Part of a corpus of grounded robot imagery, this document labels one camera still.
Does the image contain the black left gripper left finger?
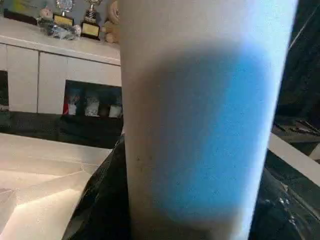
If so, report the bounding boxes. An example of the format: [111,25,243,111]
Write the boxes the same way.
[67,141,132,240]

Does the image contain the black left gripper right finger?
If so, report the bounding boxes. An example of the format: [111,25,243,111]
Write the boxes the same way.
[249,152,320,240]

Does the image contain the white plastic table top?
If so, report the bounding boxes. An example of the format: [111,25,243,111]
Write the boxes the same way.
[0,131,320,240]

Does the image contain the white plastic table leg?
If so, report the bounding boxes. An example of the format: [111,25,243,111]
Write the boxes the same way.
[118,0,300,240]

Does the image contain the small white cup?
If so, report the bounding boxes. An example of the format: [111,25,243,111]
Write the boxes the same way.
[108,104,124,118]

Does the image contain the black mat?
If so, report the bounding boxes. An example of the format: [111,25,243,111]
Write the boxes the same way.
[0,109,320,240]

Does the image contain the white cabinet with glass doors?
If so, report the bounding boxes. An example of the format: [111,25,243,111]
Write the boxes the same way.
[0,34,124,120]

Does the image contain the black cabinet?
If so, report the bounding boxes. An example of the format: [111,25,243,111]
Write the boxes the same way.
[281,0,320,122]

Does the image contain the gold trophy black base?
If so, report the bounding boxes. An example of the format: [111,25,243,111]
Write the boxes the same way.
[80,0,102,41]

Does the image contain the silver trophy black base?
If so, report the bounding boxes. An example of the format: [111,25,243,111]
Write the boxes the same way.
[51,0,75,27]

